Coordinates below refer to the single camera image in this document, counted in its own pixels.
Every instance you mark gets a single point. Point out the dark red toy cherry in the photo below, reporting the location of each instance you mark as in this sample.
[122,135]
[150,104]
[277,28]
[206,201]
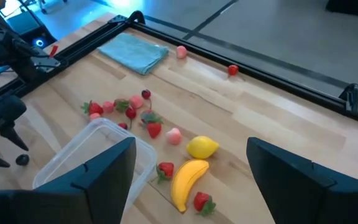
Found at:
[130,113]
[123,125]
[146,94]

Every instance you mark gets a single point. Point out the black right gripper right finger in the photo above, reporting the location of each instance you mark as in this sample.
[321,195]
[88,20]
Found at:
[306,196]

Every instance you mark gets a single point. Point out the pink toy fruit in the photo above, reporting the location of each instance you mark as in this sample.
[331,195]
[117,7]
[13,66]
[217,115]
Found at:
[136,101]
[181,52]
[94,116]
[173,136]
[107,106]

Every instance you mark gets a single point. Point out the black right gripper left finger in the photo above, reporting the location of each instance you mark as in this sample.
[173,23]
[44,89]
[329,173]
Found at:
[89,199]

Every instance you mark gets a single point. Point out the light blue folded cloth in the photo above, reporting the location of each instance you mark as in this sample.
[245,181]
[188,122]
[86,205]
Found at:
[132,53]

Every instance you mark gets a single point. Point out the black frame clamp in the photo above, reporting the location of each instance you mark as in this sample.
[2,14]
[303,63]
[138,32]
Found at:
[351,96]
[137,17]

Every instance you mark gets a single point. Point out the small red tag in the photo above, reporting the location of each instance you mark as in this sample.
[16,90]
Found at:
[53,50]

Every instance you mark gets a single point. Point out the yellow toy banana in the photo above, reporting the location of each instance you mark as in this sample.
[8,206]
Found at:
[185,183]

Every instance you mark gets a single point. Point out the small dark round toy fruit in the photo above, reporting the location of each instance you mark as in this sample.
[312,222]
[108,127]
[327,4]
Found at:
[22,159]

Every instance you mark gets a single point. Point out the black computer with blue light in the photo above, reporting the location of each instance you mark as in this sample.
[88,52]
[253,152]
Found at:
[26,25]

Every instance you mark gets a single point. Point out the yellow toy lemon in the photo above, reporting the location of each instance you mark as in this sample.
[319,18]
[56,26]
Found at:
[202,147]

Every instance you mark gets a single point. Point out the red toy strawberry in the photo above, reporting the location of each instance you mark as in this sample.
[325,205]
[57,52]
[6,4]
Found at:
[94,108]
[121,105]
[201,200]
[166,169]
[154,129]

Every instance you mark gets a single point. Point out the small red toy tomato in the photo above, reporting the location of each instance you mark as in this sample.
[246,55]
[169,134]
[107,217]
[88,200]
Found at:
[233,69]

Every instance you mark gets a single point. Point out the clear plastic tupperware container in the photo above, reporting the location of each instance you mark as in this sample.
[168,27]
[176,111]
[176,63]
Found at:
[82,146]

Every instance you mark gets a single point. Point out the black aluminium table frame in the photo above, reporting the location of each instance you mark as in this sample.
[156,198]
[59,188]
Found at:
[259,74]

